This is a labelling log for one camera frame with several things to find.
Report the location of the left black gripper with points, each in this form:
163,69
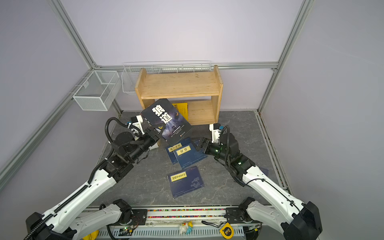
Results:
150,131

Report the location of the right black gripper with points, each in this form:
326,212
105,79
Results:
204,141

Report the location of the dark wolf cover book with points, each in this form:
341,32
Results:
168,119

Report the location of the yellow cartoon cover book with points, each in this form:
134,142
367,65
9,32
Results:
182,109

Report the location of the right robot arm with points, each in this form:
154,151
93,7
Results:
270,192

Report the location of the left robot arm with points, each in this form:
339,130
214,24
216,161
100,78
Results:
90,186

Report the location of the white tissue pack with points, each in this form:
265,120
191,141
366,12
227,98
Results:
155,146

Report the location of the blue folder centre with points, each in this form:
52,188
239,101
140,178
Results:
187,154

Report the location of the blue folder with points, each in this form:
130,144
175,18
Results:
187,154
172,150
185,181
264,171

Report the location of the blue folder rear left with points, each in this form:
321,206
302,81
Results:
172,150

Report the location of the blue folder front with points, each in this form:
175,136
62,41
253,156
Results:
185,181

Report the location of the wooden two-tier shelf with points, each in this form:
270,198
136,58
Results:
150,87

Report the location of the blue folder right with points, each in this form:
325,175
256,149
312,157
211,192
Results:
264,171

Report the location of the white mesh box basket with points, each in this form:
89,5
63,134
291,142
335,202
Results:
98,91

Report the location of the small colourful toy figure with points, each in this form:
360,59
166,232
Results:
186,228

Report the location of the yellow tape measure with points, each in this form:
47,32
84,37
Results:
227,231

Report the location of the yellow banana toy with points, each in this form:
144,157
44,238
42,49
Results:
92,236

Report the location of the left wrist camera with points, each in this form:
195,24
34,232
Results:
135,124

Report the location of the white wire rack basket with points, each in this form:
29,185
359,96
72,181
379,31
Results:
131,71

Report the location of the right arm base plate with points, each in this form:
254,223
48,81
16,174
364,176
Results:
239,216

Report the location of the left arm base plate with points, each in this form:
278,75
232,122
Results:
136,217

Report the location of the aluminium rail with cable duct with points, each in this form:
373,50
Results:
165,222

